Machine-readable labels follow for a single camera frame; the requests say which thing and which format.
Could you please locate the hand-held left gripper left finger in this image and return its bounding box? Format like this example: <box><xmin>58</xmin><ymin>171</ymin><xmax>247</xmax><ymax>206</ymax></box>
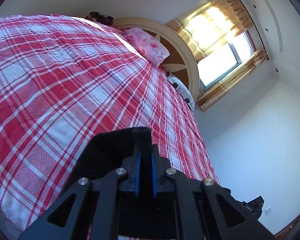
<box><xmin>17</xmin><ymin>152</ymin><xmax>141</xmax><ymax>240</ymax></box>

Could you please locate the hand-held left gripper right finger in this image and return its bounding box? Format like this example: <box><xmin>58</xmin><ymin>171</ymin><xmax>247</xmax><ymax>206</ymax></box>
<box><xmin>151</xmin><ymin>144</ymin><xmax>276</xmax><ymax>240</ymax></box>

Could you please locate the white dotted pillow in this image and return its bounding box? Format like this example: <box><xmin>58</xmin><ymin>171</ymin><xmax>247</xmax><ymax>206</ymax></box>
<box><xmin>166</xmin><ymin>72</ymin><xmax>196</xmax><ymax>110</ymax></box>

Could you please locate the narrow yellow curtain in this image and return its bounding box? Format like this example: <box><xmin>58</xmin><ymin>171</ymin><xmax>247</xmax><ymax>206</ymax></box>
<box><xmin>196</xmin><ymin>47</ymin><xmax>268</xmax><ymax>113</ymax></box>

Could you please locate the cream round headboard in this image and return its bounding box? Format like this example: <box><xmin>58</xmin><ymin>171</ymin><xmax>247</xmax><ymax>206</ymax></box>
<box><xmin>112</xmin><ymin>17</ymin><xmax>200</xmax><ymax>110</ymax></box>

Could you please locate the red plaid blanket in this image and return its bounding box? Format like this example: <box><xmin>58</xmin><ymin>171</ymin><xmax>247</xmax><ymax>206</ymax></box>
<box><xmin>0</xmin><ymin>14</ymin><xmax>220</xmax><ymax>233</ymax></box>

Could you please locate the window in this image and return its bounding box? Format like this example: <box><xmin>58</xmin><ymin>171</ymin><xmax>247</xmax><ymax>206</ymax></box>
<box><xmin>196</xmin><ymin>30</ymin><xmax>256</xmax><ymax>89</ymax></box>

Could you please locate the pink floral pillow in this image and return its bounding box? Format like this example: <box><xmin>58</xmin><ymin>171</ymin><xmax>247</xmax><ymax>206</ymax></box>
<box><xmin>124</xmin><ymin>27</ymin><xmax>170</xmax><ymax>68</ymax></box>

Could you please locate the black curtain rod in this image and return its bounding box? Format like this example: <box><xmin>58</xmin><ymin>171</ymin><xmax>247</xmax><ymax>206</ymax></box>
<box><xmin>229</xmin><ymin>0</ymin><xmax>269</xmax><ymax>61</ymax></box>

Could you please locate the black patterned cloth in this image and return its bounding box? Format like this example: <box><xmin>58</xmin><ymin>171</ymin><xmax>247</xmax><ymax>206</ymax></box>
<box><xmin>85</xmin><ymin>11</ymin><xmax>114</xmax><ymax>26</ymax></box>

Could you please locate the wide yellow curtain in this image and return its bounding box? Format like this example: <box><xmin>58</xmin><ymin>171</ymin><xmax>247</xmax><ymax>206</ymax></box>
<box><xmin>165</xmin><ymin>0</ymin><xmax>254</xmax><ymax>62</ymax></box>

